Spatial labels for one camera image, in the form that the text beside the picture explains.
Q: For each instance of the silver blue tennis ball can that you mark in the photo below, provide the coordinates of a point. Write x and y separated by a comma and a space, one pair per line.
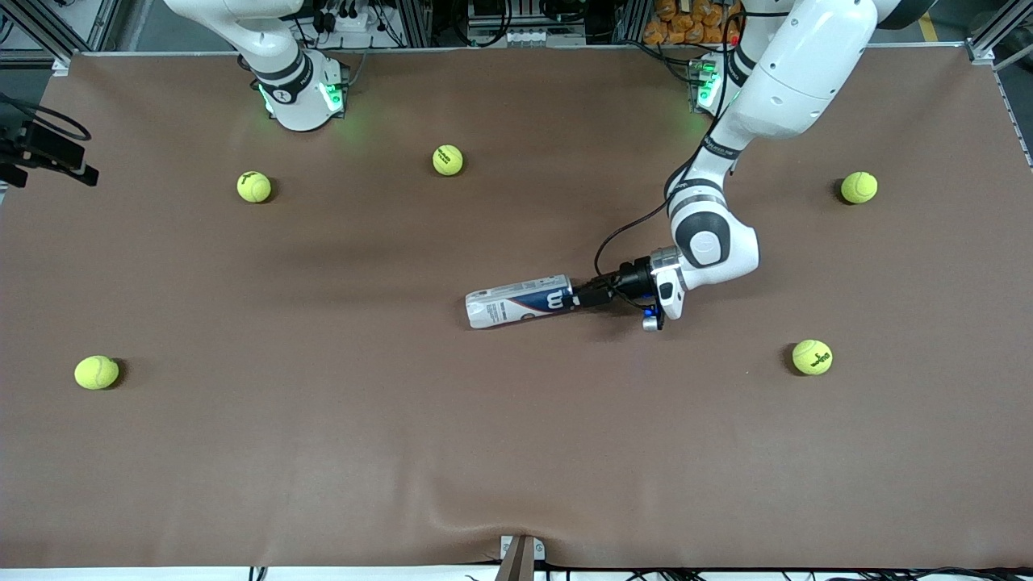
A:
516, 305

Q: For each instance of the white power strip with plugs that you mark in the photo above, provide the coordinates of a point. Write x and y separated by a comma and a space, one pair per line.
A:
355, 22

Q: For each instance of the brown table mat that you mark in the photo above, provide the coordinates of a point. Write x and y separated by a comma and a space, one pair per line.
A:
516, 403

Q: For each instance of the metal table clamp bracket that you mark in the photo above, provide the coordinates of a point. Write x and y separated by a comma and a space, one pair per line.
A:
539, 550

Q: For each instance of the aluminium frame strut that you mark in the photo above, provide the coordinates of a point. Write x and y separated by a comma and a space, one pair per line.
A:
48, 36
989, 44

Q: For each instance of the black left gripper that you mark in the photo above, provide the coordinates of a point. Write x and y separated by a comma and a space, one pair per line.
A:
632, 282

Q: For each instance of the orange objects pile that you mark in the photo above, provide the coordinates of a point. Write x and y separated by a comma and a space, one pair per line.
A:
694, 22

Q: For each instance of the brown tapered pole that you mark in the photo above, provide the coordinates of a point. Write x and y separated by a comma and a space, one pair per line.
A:
516, 565

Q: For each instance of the aluminium frame post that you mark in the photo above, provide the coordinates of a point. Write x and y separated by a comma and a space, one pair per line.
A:
632, 18
417, 20

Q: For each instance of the long white socket strip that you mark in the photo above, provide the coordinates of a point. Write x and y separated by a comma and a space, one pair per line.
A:
524, 36

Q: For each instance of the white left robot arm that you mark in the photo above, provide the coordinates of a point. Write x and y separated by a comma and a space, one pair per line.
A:
799, 73

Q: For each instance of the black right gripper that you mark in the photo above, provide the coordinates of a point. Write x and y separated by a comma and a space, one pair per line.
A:
10, 150

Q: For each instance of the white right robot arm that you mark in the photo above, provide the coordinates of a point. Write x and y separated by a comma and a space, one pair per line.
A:
299, 105

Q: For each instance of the yellow tennis ball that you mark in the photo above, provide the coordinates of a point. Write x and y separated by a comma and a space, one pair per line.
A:
254, 186
448, 160
812, 357
97, 372
859, 187

